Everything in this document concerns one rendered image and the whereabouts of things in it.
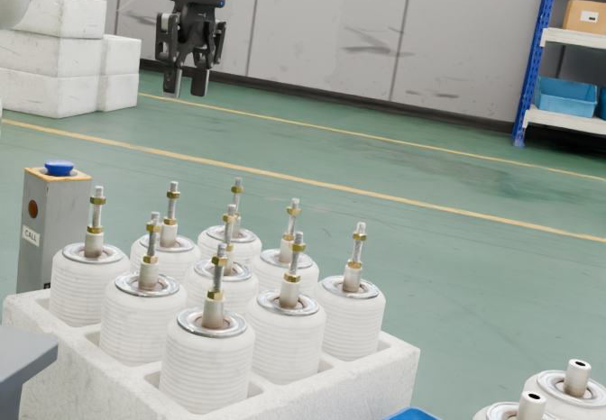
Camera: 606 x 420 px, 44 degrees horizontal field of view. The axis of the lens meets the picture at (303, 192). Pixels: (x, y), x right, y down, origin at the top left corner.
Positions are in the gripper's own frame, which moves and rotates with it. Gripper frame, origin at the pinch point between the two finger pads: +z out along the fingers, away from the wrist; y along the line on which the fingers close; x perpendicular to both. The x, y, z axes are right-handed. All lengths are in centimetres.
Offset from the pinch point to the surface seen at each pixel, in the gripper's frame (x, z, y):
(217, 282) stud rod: -18.4, 17.1, -19.8
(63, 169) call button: 17.0, 14.8, -2.1
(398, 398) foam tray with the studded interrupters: -34.9, 35.4, 4.1
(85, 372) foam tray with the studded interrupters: -4.9, 30.9, -22.6
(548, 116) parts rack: -17, 25, 432
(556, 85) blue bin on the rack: -14, 5, 484
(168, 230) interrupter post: -0.5, 19.6, -1.1
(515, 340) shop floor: -45, 47, 69
